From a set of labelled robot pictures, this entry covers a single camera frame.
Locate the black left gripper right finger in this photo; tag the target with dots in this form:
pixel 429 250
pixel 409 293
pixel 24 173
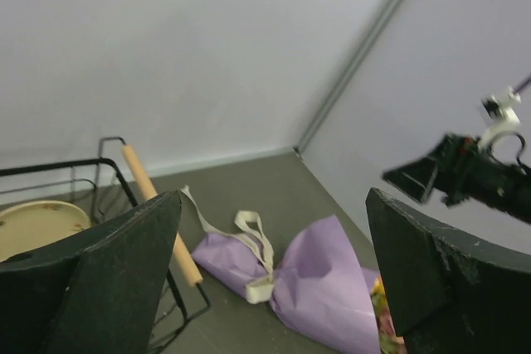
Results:
pixel 448 291

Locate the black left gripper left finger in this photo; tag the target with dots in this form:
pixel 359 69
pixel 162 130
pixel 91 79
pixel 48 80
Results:
pixel 103 279

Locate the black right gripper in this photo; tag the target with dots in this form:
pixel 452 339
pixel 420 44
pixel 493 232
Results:
pixel 462 171

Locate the mixed flower bouquet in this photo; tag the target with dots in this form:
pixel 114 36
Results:
pixel 390 342

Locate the purple wrapping paper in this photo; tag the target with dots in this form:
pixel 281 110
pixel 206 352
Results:
pixel 321 292

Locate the cream printed ribbon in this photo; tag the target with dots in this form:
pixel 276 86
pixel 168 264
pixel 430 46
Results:
pixel 243 261

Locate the cream floral plate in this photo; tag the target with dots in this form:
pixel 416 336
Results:
pixel 34 224

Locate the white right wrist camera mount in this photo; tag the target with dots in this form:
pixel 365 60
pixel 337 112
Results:
pixel 500 112

